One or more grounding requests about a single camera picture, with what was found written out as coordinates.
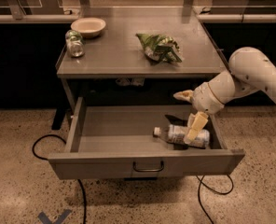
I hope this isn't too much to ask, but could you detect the green soda can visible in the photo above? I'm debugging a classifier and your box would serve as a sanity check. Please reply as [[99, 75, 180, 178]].
[[65, 30, 85, 58]]

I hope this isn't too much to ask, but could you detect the black drawer handle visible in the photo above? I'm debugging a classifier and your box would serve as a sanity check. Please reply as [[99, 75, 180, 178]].
[[132, 161, 165, 173]]

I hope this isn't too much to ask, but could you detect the grey metal counter table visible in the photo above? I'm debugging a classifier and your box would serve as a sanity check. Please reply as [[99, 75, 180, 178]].
[[57, 7, 226, 79]]

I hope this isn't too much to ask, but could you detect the blue label plastic bottle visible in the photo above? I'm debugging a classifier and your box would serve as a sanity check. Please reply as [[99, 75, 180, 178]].
[[153, 124, 210, 148]]

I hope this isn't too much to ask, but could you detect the grey drawer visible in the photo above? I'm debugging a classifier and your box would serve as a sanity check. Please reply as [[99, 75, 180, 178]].
[[48, 97, 245, 179]]

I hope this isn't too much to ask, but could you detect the black cable right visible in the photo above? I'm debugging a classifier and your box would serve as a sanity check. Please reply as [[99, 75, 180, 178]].
[[195, 175, 235, 224]]

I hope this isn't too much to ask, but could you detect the white ceramic bowl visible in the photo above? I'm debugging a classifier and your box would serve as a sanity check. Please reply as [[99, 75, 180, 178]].
[[71, 18, 106, 38]]

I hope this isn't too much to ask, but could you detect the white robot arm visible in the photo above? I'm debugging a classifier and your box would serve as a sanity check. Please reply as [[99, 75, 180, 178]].
[[173, 47, 276, 144]]

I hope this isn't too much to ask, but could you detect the black cable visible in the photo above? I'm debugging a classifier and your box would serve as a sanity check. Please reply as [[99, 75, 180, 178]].
[[32, 134, 88, 224], [195, 175, 235, 224]]

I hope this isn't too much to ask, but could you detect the black cable left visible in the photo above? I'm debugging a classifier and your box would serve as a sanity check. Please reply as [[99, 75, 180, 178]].
[[32, 134, 88, 224]]

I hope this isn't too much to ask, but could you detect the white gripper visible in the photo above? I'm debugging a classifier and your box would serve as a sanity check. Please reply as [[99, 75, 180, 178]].
[[173, 81, 224, 142]]

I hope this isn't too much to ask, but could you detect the green chip bag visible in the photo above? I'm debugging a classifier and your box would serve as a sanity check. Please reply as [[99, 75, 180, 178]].
[[136, 34, 183, 63]]

